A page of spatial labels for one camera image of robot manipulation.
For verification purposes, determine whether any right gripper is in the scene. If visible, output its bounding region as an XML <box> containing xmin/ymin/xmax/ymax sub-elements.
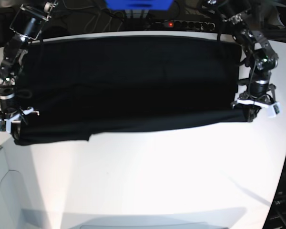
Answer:
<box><xmin>0</xmin><ymin>94</ymin><xmax>40</xmax><ymax>140</ymax></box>

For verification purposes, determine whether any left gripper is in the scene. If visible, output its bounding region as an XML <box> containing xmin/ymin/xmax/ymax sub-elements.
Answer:
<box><xmin>231</xmin><ymin>80</ymin><xmax>276</xmax><ymax>123</ymax></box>

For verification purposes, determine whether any black T-shirt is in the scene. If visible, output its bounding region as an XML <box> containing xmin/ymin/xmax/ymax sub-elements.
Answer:
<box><xmin>14</xmin><ymin>36</ymin><xmax>248</xmax><ymax>146</ymax></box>

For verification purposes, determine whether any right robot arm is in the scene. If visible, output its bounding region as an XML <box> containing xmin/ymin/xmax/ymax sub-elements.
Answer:
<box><xmin>0</xmin><ymin>0</ymin><xmax>58</xmax><ymax>139</ymax></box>

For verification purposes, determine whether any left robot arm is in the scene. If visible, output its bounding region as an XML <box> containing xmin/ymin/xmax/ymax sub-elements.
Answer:
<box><xmin>197</xmin><ymin>0</ymin><xmax>280</xmax><ymax>122</ymax></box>

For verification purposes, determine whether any black power strip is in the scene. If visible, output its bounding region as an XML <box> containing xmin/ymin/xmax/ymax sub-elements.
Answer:
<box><xmin>152</xmin><ymin>20</ymin><xmax>216</xmax><ymax>32</ymax></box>

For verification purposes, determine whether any blue box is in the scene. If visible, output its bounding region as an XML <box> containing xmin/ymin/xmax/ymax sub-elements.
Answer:
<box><xmin>105</xmin><ymin>0</ymin><xmax>173</xmax><ymax>10</ymax></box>

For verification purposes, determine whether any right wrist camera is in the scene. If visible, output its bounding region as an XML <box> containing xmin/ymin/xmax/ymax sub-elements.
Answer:
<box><xmin>0</xmin><ymin>119</ymin><xmax>12</xmax><ymax>134</ymax></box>

